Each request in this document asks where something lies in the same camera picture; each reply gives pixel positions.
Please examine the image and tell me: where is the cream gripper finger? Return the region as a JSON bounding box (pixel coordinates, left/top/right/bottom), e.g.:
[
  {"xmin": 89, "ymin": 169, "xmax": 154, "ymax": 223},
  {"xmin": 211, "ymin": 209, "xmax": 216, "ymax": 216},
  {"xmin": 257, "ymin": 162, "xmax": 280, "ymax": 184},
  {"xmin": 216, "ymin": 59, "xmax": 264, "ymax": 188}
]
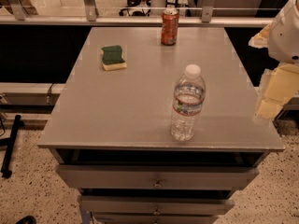
[
  {"xmin": 255, "ymin": 63, "xmax": 299, "ymax": 120},
  {"xmin": 249, "ymin": 24, "xmax": 271, "ymax": 49}
]

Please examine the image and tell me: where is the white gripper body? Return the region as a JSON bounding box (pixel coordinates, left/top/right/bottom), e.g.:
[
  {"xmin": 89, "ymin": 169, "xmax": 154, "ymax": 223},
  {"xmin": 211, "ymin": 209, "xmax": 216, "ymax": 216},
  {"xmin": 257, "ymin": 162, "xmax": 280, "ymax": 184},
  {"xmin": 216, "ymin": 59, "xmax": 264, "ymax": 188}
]
[{"xmin": 268, "ymin": 0, "xmax": 299, "ymax": 63}]

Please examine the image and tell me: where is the green and yellow sponge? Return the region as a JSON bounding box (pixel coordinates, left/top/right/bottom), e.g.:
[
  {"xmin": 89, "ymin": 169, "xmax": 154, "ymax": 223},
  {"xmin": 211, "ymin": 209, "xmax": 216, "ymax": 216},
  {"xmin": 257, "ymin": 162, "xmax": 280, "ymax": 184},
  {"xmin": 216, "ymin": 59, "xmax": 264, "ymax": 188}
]
[{"xmin": 101, "ymin": 45, "xmax": 127, "ymax": 71}]

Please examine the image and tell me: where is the clear plastic water bottle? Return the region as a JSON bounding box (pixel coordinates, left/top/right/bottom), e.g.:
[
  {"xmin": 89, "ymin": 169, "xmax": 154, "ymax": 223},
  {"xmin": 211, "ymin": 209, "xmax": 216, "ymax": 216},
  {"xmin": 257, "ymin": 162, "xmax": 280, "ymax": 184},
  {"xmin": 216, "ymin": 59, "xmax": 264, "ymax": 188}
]
[{"xmin": 171, "ymin": 64, "xmax": 206, "ymax": 141}]

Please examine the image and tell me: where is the orange soda can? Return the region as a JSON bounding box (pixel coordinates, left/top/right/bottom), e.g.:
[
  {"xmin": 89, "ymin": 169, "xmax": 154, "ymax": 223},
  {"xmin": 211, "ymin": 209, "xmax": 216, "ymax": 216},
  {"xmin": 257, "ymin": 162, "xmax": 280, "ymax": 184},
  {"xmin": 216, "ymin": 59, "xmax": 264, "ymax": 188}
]
[{"xmin": 161, "ymin": 7, "xmax": 179, "ymax": 46}]

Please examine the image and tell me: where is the black office chair base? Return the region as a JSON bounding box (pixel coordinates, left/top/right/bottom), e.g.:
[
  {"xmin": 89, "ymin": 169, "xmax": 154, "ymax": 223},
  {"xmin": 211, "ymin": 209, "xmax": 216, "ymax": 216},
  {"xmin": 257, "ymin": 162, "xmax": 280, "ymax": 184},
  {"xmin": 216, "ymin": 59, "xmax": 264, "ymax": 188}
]
[{"xmin": 119, "ymin": 0, "xmax": 150, "ymax": 16}]

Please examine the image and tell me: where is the grey drawer cabinet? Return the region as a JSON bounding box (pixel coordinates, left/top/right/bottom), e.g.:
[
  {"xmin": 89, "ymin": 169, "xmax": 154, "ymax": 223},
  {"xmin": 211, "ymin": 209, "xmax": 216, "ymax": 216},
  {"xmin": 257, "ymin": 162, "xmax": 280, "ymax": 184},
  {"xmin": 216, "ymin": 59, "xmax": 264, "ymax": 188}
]
[{"xmin": 36, "ymin": 26, "xmax": 286, "ymax": 224}]

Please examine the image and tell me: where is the middle grey drawer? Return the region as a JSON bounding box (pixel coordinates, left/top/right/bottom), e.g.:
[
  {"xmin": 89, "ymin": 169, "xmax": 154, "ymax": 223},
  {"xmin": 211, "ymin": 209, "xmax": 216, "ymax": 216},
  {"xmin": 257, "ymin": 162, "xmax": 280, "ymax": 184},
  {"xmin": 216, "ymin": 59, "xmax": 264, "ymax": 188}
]
[{"xmin": 78, "ymin": 196, "xmax": 235, "ymax": 216}]

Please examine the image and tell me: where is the grey drawer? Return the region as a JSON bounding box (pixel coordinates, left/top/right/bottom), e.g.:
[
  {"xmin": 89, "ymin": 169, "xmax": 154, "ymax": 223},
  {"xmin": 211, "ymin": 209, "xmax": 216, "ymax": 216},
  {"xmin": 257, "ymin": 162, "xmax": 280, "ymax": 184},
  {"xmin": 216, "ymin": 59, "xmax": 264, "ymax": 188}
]
[
  {"xmin": 94, "ymin": 214, "xmax": 217, "ymax": 224},
  {"xmin": 57, "ymin": 165, "xmax": 259, "ymax": 190},
  {"xmin": 78, "ymin": 196, "xmax": 235, "ymax": 216}
]

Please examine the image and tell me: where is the bottom grey drawer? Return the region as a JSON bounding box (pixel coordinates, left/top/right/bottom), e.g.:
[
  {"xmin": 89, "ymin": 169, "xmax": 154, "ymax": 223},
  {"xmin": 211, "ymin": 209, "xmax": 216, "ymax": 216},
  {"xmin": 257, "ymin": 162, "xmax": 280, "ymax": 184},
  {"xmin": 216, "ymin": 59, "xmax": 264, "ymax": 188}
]
[{"xmin": 94, "ymin": 214, "xmax": 217, "ymax": 224}]

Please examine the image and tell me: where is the top grey drawer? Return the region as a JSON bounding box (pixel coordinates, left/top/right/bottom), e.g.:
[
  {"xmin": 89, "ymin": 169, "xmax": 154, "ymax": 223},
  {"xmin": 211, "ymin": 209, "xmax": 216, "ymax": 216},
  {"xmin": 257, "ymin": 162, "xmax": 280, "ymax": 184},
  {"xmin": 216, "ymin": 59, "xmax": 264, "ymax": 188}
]
[{"xmin": 57, "ymin": 165, "xmax": 259, "ymax": 190}]

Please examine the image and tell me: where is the black metal stand leg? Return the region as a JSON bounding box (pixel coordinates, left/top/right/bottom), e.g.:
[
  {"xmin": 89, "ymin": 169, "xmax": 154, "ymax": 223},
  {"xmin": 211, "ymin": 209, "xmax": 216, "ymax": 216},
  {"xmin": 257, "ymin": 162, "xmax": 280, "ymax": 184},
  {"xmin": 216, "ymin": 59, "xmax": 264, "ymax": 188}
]
[{"xmin": 0, "ymin": 115, "xmax": 24, "ymax": 178}]

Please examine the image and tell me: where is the black shoe tip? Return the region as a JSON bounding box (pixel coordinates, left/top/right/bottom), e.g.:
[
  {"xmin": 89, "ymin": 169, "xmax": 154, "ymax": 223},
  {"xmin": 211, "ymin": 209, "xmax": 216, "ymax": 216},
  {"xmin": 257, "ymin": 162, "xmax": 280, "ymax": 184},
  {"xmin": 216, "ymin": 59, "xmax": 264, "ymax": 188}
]
[{"xmin": 16, "ymin": 216, "xmax": 36, "ymax": 224}]

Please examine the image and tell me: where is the metal railing frame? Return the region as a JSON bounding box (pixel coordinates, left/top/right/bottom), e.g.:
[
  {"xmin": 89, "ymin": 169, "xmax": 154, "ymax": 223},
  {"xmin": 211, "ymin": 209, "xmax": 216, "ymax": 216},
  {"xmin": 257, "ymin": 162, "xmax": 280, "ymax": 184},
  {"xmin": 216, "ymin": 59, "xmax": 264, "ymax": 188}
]
[{"xmin": 0, "ymin": 0, "xmax": 274, "ymax": 28}]

